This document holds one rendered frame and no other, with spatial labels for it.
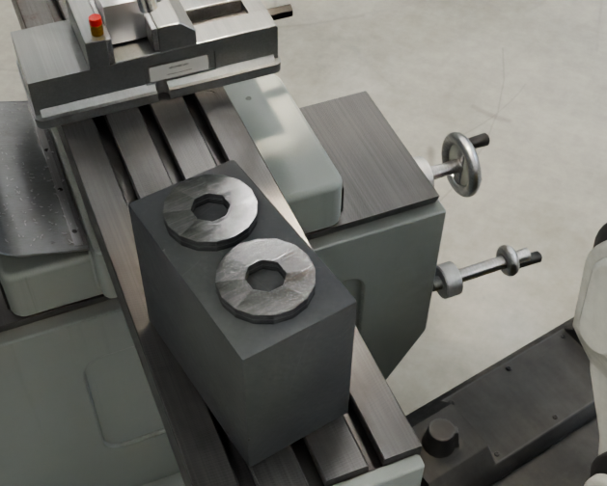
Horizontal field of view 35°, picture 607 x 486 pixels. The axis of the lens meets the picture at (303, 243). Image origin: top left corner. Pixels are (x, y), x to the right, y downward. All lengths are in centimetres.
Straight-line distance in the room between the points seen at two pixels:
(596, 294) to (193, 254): 43
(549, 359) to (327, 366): 65
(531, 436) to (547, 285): 100
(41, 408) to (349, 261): 52
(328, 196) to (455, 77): 156
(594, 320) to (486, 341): 117
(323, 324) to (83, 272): 55
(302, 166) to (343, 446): 53
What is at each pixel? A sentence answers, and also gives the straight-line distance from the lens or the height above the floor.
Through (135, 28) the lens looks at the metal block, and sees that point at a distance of 132.
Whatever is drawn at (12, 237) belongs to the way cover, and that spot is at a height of 88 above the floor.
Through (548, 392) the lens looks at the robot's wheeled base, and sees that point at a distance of 147.
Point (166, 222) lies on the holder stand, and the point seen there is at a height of 113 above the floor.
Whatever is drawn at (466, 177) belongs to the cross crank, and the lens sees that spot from 169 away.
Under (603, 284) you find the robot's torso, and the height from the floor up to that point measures 101.
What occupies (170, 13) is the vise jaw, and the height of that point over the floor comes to 104.
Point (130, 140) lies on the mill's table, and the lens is 129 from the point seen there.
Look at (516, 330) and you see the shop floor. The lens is 228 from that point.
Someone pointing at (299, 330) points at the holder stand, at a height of 111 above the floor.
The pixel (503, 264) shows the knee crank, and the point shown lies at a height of 51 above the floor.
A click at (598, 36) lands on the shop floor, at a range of 317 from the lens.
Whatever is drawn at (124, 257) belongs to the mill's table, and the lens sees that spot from 115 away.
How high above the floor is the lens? 178
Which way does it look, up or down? 48 degrees down
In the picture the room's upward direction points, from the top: 1 degrees clockwise
